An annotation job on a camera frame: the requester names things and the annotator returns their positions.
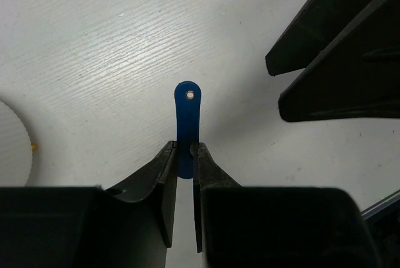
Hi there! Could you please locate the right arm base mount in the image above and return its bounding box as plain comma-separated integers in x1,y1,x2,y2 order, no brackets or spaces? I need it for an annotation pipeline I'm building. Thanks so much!
361,191,400,267

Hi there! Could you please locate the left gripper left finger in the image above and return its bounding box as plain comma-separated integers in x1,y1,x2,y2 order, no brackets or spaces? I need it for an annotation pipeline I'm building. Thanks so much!
1,141,178,267

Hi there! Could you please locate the small blue clip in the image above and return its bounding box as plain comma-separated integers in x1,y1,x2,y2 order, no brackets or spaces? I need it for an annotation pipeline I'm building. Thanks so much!
174,81,201,179

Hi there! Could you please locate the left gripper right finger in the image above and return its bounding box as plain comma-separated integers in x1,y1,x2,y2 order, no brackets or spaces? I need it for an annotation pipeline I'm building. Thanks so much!
191,143,381,267

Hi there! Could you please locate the white round divided organizer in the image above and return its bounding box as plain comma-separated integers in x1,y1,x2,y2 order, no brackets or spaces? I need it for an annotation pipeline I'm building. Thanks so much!
0,102,33,187

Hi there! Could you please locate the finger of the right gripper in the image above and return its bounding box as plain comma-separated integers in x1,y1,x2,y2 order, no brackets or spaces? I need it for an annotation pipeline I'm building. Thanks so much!
278,0,399,122
265,0,372,76

